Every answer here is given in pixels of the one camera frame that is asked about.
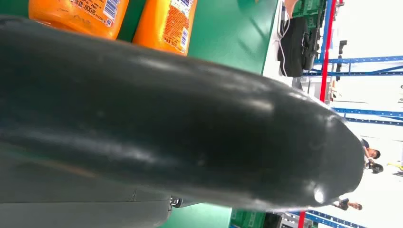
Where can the green plastic crate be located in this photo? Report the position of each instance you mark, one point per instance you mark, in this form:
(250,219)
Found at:
(305,8)
(248,220)

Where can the black carrying case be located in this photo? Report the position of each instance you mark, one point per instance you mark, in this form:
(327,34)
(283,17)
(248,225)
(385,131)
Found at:
(292,47)

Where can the black drone remote controller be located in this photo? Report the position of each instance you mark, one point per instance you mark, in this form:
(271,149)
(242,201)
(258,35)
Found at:
(311,44)

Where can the blue steel shelf rack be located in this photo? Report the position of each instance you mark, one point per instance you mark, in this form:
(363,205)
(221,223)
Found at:
(371,59)

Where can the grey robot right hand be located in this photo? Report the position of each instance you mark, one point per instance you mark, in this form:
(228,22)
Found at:
(157,126)

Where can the green table mat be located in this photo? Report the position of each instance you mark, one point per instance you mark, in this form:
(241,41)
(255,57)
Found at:
(230,34)

